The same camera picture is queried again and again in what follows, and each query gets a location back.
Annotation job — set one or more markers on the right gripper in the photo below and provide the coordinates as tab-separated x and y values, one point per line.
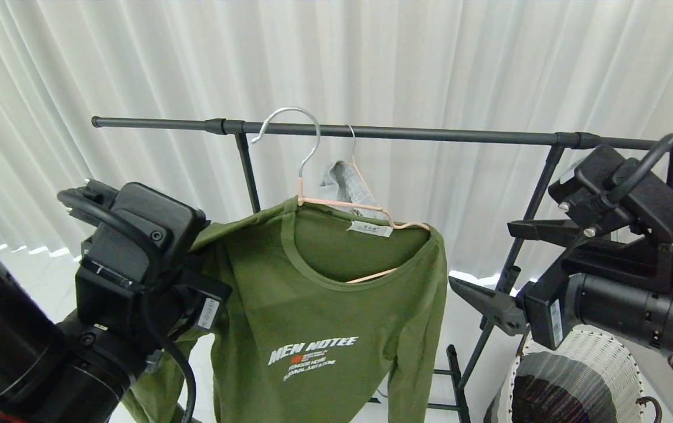
618	305

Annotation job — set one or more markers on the black clothes rack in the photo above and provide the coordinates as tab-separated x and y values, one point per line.
459	134

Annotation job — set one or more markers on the white curtain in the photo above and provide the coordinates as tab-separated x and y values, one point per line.
136	70

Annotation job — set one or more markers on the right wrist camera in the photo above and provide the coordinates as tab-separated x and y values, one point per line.
636	200

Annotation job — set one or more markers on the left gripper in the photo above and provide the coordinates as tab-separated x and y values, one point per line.
160	311

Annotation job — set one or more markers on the white laundry basket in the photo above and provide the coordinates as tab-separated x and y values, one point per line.
595	358

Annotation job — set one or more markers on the green garment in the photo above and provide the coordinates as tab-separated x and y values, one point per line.
312	305

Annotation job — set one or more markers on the pink clothes hanger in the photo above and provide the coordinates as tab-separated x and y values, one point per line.
342	204
352	144

